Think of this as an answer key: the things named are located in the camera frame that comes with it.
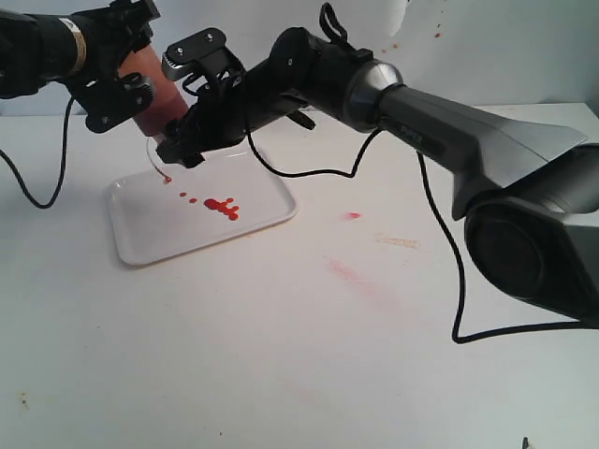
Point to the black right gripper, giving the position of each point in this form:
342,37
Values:
246,102

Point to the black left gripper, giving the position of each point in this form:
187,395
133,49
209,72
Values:
109,35

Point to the red sauce squeeze bottle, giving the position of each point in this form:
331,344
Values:
168,103

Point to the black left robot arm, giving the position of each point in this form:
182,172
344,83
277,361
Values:
37,49

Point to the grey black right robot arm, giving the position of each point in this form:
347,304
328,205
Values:
527,193

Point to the red sauce blob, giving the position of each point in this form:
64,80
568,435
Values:
224,207

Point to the white rectangular plastic tray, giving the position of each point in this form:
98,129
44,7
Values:
152,223

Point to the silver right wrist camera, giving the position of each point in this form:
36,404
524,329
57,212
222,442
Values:
201,53

